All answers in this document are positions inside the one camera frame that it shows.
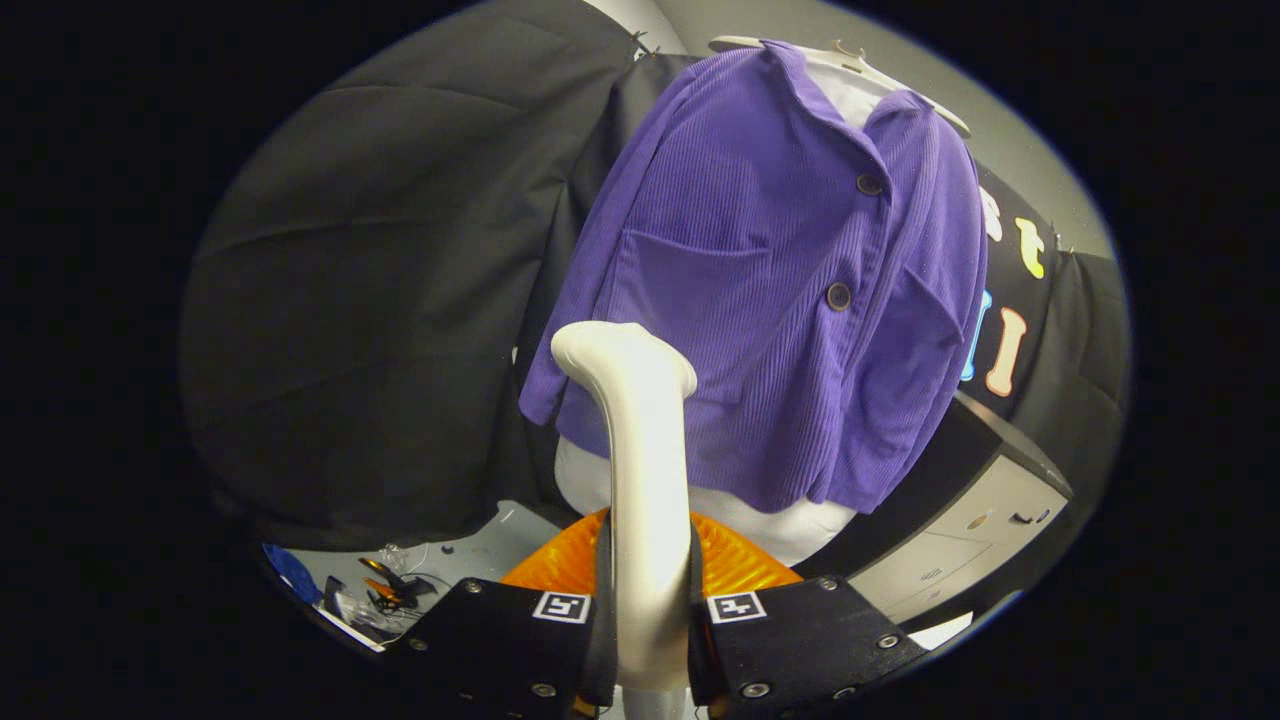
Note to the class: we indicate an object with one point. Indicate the orange and black tool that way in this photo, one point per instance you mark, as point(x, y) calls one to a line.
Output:
point(395, 588)

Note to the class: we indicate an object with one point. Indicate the clear plastic bag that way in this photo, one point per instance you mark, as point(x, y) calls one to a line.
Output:
point(360, 615)

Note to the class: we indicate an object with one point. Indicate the white plastic clothes hanger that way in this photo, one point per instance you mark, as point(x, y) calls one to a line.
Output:
point(870, 72)

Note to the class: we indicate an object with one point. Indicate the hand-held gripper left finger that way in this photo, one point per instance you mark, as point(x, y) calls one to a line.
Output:
point(500, 640)

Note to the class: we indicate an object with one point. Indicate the white shirt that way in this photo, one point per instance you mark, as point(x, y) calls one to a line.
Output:
point(760, 530)

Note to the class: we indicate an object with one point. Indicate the white paper sheet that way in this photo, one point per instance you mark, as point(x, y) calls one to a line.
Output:
point(940, 632)

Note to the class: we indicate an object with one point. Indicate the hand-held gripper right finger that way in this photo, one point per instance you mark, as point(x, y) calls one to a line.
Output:
point(800, 640)

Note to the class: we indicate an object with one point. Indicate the grey cabinet with dark top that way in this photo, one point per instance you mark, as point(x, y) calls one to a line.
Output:
point(960, 545)

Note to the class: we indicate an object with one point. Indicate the white garment steamer head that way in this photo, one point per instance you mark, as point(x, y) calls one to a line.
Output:
point(648, 480)

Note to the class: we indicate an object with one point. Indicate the blue round item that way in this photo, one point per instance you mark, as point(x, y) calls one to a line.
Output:
point(293, 575)

